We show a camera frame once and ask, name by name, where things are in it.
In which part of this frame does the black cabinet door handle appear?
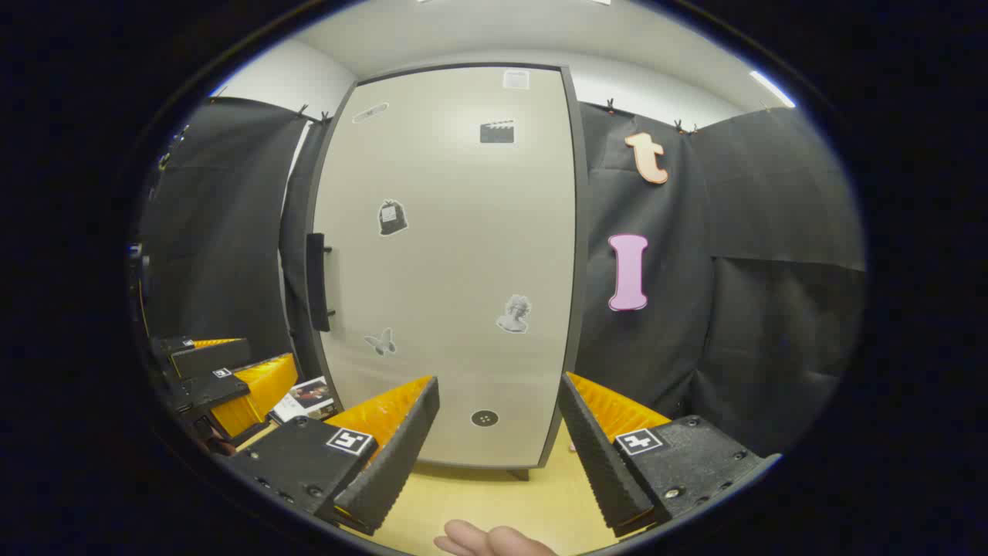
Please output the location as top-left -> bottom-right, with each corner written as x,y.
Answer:
306,233 -> 336,333

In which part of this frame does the black backdrop cloth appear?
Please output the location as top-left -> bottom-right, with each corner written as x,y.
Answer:
137,97 -> 867,458

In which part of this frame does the beige cabinet door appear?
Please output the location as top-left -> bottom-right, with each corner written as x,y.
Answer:
313,67 -> 578,469

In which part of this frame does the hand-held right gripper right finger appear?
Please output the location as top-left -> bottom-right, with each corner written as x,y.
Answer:
558,372 -> 780,537

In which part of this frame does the white portrait book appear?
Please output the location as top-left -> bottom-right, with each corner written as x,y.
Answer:
270,377 -> 337,425

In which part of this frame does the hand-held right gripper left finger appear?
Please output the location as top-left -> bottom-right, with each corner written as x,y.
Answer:
224,376 -> 440,535

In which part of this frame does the grey cabinet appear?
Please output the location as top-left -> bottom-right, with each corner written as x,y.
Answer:
305,62 -> 592,481

